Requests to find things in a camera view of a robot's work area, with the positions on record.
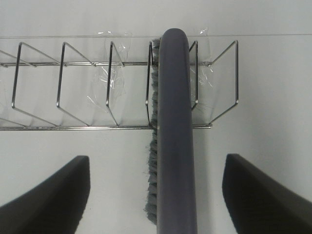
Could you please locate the grey hand brush black bristles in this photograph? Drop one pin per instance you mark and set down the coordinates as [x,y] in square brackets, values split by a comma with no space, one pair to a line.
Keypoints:
[171,200]

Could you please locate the clear plastic film on rack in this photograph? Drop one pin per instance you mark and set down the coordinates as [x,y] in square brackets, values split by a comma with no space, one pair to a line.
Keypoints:
[114,78]

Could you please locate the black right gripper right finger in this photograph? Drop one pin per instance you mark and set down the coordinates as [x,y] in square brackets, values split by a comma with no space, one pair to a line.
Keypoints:
[258,204]

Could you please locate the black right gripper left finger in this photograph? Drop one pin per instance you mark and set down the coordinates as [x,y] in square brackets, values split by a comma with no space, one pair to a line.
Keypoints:
[55,206]

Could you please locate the chrome wire dish rack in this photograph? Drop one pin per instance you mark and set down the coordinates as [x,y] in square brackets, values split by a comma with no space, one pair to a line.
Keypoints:
[44,83]

